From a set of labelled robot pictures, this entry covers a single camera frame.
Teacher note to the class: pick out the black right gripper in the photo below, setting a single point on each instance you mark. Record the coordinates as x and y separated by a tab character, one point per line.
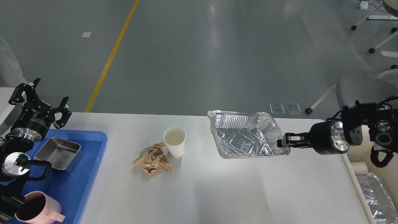
326	138

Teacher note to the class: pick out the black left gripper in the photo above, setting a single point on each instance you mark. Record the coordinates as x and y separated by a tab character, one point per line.
33	125

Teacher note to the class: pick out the aluminium foil tray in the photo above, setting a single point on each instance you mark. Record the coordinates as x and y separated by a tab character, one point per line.
245	135

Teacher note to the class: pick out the stainless steel rectangular tray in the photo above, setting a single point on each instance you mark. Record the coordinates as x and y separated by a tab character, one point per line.
63	154

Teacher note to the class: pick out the pink plastic mug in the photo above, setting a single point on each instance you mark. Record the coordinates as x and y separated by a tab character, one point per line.
39	208

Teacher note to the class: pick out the white paper cup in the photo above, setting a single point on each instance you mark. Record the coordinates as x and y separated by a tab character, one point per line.
174	138

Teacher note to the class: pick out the brown paper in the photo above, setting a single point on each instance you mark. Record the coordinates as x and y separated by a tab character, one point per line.
153	159

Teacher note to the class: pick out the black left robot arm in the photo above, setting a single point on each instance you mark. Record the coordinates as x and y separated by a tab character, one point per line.
17	168

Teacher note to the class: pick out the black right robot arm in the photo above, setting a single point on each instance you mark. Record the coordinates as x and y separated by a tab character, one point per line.
344	129

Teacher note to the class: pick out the cream plastic bin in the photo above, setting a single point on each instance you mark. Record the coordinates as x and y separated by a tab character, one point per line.
388	174

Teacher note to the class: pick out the paper cup in bin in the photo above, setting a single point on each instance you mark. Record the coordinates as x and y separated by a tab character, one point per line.
359	168

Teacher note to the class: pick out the blue plastic tray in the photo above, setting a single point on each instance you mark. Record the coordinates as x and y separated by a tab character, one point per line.
71	188

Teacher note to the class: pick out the foil tray in bin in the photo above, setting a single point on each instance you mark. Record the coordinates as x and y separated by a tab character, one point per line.
378	199

